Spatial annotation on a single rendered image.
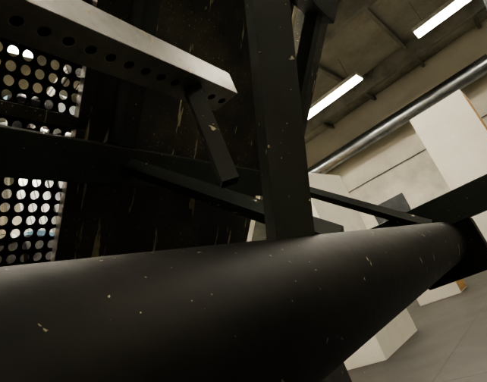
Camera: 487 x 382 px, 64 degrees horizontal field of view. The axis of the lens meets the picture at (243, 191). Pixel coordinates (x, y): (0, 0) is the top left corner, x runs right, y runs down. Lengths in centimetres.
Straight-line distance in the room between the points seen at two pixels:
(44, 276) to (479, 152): 467
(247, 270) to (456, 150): 458
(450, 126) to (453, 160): 36
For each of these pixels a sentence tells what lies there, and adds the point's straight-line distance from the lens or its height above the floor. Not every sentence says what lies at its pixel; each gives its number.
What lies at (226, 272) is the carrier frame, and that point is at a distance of 23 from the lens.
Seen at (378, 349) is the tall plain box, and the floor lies 9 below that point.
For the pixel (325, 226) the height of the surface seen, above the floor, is 74.
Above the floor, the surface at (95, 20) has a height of 100.
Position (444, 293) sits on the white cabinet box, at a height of 6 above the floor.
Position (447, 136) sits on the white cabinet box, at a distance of 483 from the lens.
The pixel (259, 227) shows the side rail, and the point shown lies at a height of 98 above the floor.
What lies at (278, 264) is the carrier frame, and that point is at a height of 69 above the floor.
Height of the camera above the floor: 66
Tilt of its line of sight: 18 degrees up
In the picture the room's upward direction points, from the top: 22 degrees counter-clockwise
